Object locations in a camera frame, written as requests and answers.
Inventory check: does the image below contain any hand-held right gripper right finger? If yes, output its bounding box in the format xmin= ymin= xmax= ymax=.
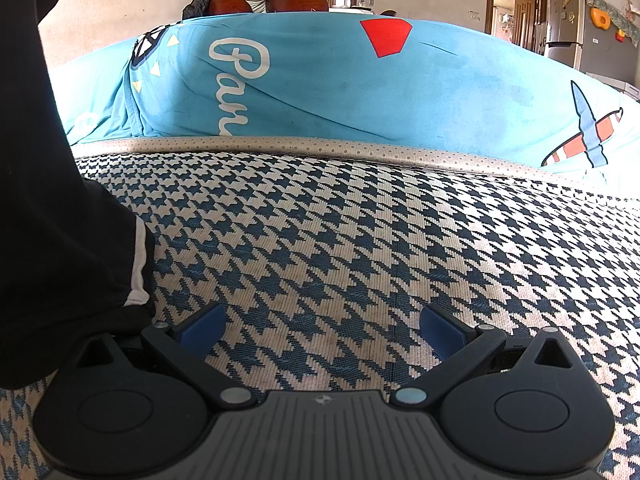
xmin=390 ymin=304 xmax=577 ymax=408

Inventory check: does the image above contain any black t-shirt red print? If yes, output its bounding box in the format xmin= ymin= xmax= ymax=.
xmin=0 ymin=0 xmax=156 ymax=391

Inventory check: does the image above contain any houndstooth sofa seat cover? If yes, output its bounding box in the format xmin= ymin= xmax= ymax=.
xmin=0 ymin=135 xmax=640 ymax=480

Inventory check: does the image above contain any blue printed sofa backrest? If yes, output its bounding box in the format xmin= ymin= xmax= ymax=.
xmin=47 ymin=12 xmax=640 ymax=196

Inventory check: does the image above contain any silver refrigerator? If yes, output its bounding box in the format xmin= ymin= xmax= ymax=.
xmin=542 ymin=0 xmax=593 ymax=72

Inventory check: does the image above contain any white chest freezer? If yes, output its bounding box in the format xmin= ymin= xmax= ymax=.
xmin=590 ymin=71 xmax=640 ymax=106

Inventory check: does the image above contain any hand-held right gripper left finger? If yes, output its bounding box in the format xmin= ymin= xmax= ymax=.
xmin=74 ymin=302 xmax=257 ymax=409

